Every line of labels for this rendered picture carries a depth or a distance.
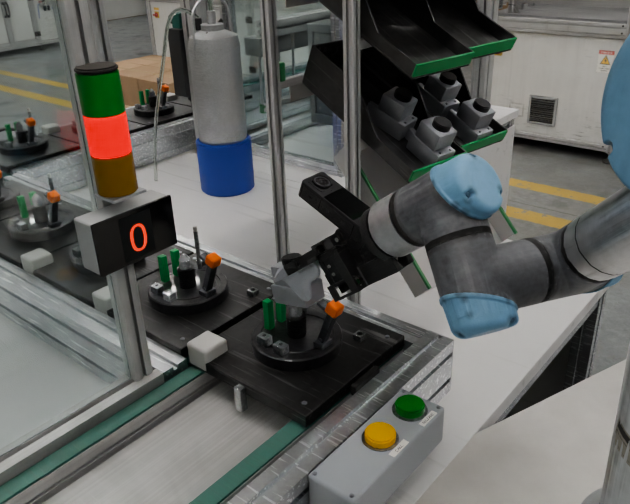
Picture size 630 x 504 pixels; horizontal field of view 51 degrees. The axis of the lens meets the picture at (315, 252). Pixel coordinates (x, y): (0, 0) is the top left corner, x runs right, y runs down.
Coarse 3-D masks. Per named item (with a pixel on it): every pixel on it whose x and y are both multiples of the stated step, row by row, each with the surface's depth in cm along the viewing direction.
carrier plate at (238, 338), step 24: (240, 336) 106; (384, 336) 104; (216, 360) 100; (240, 360) 100; (336, 360) 99; (360, 360) 99; (384, 360) 101; (264, 384) 95; (288, 384) 94; (312, 384) 94; (336, 384) 94; (288, 408) 90; (312, 408) 90
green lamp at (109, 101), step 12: (84, 84) 76; (96, 84) 76; (108, 84) 76; (120, 84) 78; (84, 96) 77; (96, 96) 76; (108, 96) 77; (120, 96) 78; (84, 108) 77; (96, 108) 77; (108, 108) 77; (120, 108) 78
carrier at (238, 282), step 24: (192, 264) 116; (144, 288) 121; (168, 288) 116; (192, 288) 116; (216, 288) 116; (240, 288) 119; (264, 288) 119; (144, 312) 113; (168, 312) 112; (192, 312) 112; (216, 312) 112; (240, 312) 112; (168, 336) 106; (192, 336) 106
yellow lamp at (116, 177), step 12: (132, 156) 82; (96, 168) 81; (108, 168) 80; (120, 168) 81; (132, 168) 82; (96, 180) 82; (108, 180) 81; (120, 180) 81; (132, 180) 83; (108, 192) 82; (120, 192) 82; (132, 192) 83
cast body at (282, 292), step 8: (288, 256) 97; (296, 256) 96; (280, 264) 97; (272, 272) 97; (280, 280) 97; (320, 280) 97; (272, 288) 98; (280, 288) 97; (288, 288) 96; (312, 288) 96; (320, 288) 97; (280, 296) 98; (288, 296) 97; (296, 296) 96; (312, 296) 96; (320, 296) 97; (288, 304) 97; (296, 304) 96; (304, 304) 95
